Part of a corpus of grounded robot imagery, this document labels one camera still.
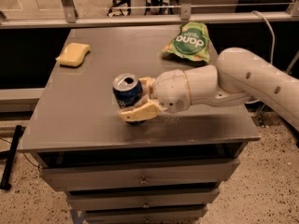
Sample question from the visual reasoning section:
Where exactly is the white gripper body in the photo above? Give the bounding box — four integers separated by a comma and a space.
152, 69, 191, 113

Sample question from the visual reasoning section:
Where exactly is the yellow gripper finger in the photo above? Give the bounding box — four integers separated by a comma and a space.
119, 99, 162, 122
139, 77, 155, 97

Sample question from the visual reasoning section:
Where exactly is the blue pepsi can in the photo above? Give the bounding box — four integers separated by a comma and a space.
112, 73, 148, 126

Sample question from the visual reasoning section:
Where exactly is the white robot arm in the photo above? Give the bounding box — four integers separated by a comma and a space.
112, 48, 299, 130

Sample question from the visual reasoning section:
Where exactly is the green snack bag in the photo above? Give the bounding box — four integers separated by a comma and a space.
162, 22, 210, 63

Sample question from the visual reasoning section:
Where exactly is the grey drawer cabinet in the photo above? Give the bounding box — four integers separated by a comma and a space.
18, 24, 262, 224

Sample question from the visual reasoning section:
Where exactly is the yellow sponge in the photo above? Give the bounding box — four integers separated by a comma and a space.
56, 43, 91, 67

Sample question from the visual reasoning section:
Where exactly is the middle grey drawer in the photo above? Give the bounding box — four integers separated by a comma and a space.
67, 188, 220, 211

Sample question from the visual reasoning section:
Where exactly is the grey drawer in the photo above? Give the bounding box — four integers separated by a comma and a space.
84, 205, 207, 224
67, 188, 220, 211
41, 158, 240, 191

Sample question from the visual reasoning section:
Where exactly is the top grey drawer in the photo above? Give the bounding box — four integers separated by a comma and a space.
41, 158, 240, 191

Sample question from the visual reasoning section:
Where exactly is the grey metal railing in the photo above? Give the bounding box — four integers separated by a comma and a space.
0, 0, 298, 29

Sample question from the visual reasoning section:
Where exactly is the bottom grey drawer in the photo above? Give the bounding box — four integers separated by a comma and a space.
84, 205, 207, 224

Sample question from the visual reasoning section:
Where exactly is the black bar on floor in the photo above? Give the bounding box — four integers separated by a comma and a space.
0, 125, 23, 190

